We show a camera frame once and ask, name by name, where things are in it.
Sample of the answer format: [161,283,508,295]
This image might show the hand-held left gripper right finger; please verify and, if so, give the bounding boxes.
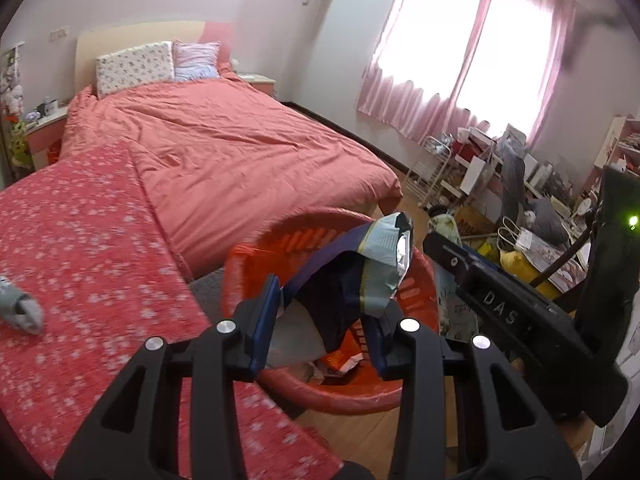
[362,305,583,480]

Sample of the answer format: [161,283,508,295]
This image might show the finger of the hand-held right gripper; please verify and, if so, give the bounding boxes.
[422,232,501,308]

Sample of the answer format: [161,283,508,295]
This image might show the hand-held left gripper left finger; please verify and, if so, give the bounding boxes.
[54,274,281,480]

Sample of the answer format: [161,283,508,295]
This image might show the pink plastic basket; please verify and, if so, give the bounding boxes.
[220,206,441,416]

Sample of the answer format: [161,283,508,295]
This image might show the red plastic bin bag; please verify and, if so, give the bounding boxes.
[220,206,441,416]

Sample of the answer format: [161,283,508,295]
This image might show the dark blue cracker packet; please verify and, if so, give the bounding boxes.
[280,211,415,356]

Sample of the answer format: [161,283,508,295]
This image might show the grey cloth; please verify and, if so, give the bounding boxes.
[0,276,46,335]

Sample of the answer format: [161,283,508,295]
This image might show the printed tote bag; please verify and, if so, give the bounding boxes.
[434,265,483,348]

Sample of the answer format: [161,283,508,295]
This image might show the yellow bag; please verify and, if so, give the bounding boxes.
[500,247,561,301]

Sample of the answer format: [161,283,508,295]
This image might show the white paper bag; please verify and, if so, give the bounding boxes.
[497,216,538,253]

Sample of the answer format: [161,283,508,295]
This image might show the white desk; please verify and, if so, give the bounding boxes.
[440,127,506,201]

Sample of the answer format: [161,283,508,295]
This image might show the black office chair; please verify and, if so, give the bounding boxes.
[500,142,533,233]

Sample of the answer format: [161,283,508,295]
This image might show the grey cushion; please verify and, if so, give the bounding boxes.
[527,197,571,241]

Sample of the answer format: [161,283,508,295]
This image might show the pink curtain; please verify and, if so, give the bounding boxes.
[356,0,581,146]

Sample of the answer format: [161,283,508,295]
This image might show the bed with red cover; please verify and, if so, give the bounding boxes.
[59,70,403,281]

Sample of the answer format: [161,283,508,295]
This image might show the pink bookshelf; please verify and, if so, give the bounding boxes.
[582,115,640,201]

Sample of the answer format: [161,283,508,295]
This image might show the red floral blanket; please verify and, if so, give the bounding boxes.
[0,137,346,480]

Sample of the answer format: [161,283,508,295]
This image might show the pale wooden nightstand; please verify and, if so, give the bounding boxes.
[235,72,277,98]

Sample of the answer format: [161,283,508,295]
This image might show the pink striped pillow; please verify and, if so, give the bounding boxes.
[172,40,222,81]

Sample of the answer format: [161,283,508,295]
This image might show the pink nightstand with clutter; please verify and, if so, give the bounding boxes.
[22,110,68,171]

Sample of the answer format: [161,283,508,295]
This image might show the white floral pillow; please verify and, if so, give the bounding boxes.
[95,41,176,100]

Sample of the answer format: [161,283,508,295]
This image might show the green plush toy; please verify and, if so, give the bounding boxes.
[7,120,28,166]

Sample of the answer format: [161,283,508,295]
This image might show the cream and pink headboard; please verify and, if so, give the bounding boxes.
[75,21,236,91]

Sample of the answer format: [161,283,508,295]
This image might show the stuffed toys on stand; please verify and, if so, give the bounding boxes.
[0,42,26,116]

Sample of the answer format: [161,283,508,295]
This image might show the white wire rack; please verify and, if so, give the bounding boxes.
[402,135,456,211]

